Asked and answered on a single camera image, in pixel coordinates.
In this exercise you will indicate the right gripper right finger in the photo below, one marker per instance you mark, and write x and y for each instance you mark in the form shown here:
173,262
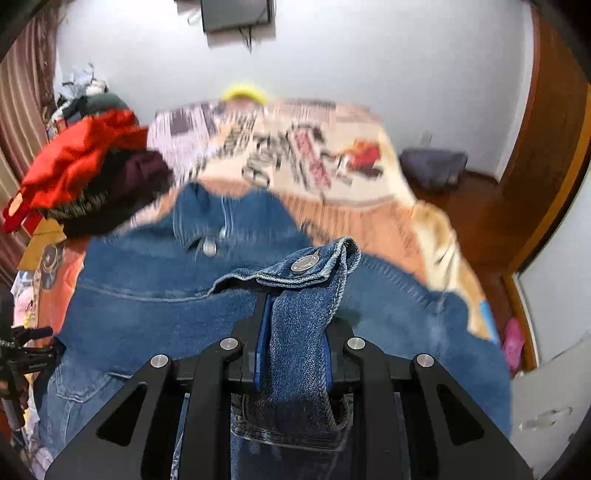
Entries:
412,419

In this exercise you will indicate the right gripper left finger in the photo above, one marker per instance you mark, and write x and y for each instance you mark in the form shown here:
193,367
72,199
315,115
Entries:
172,416

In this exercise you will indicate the blue denim jacket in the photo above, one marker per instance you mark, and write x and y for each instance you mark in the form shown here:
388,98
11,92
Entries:
180,284

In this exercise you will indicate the dark folded clothes pile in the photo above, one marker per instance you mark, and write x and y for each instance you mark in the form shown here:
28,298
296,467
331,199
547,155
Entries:
128,181

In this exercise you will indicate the pink slipper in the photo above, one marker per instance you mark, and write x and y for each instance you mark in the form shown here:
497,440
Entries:
513,344

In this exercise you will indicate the white sliding heart door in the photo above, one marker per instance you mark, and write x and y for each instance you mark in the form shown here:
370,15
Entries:
551,402

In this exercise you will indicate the red folded garment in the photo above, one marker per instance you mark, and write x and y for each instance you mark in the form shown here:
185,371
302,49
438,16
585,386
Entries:
66,164

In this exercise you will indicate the cream plush blanket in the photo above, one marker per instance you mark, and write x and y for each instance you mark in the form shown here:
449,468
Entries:
444,267

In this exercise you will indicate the brown wooden wardrobe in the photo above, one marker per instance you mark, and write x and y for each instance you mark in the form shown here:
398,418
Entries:
547,162

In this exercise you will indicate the grey bag on floor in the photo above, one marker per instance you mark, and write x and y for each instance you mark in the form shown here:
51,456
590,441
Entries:
433,168

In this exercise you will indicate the printed newspaper bed sheet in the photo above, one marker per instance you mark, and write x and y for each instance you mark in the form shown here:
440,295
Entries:
324,162

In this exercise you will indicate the striped brown curtain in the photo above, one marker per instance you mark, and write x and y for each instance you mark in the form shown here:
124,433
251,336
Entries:
27,97

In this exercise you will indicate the yellow round object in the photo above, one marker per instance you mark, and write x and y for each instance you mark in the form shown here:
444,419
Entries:
245,92

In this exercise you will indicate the small black wall monitor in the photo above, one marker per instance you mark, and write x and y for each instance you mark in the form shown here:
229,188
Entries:
222,15

